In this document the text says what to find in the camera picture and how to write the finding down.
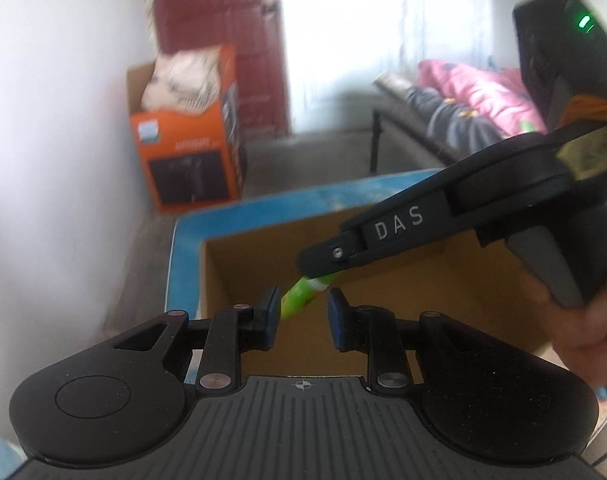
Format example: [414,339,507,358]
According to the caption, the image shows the green tube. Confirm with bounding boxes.
[281,273,339,321]

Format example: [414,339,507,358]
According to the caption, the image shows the person's right hand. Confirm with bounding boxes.
[521,271,607,389]

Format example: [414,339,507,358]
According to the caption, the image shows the brown cardboard box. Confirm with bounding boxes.
[200,210,559,376]

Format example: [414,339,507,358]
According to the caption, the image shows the pink blanket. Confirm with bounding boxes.
[417,60,547,136]

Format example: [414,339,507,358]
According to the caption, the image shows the grey blanket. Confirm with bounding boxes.
[405,87,504,160]

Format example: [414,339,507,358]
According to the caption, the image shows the orange Philips box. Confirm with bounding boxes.
[127,44,247,214]

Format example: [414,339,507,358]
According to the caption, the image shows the white cloth in box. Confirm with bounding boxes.
[141,47,221,116]

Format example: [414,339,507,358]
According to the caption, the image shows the dark red door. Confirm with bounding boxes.
[153,0,290,140]

